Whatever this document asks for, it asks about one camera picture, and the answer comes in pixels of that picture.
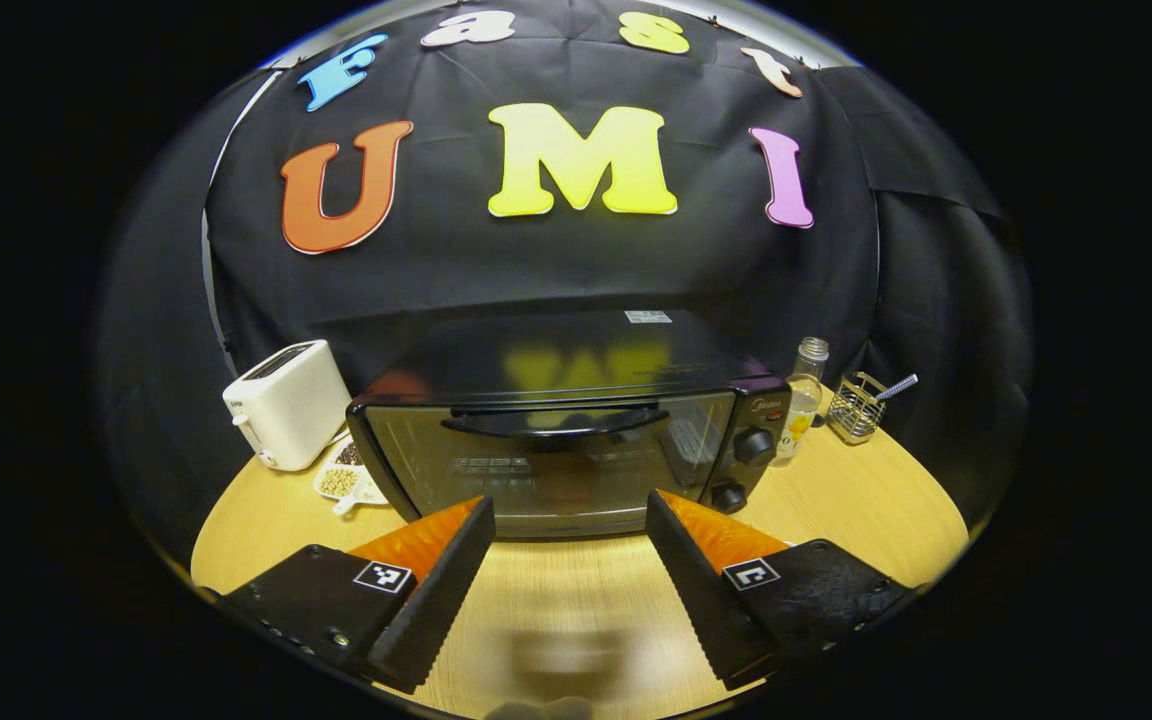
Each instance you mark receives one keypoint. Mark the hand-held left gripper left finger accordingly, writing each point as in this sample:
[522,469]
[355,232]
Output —
[441,600]

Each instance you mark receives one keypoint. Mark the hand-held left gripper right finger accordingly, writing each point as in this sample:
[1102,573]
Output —
[701,600]

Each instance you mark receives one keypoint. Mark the black electric oven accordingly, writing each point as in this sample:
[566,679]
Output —
[556,350]

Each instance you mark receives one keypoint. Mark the white divided dish of grains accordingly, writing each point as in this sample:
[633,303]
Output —
[341,482]

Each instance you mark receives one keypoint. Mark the clear bottle with yellow label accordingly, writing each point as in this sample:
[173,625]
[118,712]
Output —
[804,400]

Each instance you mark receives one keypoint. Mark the white toaster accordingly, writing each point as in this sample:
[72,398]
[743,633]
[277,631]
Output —
[286,410]

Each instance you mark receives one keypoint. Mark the metal spoon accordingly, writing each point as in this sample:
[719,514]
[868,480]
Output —
[901,386]

